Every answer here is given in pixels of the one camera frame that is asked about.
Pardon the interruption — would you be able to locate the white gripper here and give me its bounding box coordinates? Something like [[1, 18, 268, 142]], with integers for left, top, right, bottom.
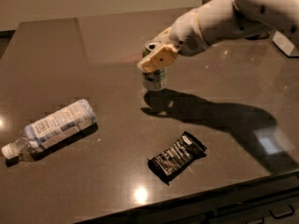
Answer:
[[137, 8, 209, 73]]

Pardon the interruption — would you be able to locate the green 7up soda can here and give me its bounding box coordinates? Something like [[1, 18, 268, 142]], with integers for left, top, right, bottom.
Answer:
[[142, 42, 166, 91]]

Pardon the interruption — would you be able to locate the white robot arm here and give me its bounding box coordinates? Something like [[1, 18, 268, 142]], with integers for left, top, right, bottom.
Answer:
[[138, 0, 299, 73]]

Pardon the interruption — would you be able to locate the black rxbar chocolate wrapper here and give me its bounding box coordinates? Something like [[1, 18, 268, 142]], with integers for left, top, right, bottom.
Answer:
[[148, 132, 206, 185]]

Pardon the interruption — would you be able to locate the white paper packet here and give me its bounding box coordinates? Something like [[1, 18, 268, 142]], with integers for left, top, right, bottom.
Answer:
[[273, 31, 299, 57]]

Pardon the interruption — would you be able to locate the clear plastic water bottle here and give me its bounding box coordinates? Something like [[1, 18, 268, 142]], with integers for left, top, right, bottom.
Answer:
[[1, 99, 97, 160]]

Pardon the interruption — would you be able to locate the cabinet drawer with handle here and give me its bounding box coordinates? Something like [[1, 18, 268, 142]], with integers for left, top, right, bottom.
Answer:
[[205, 175, 299, 224]]

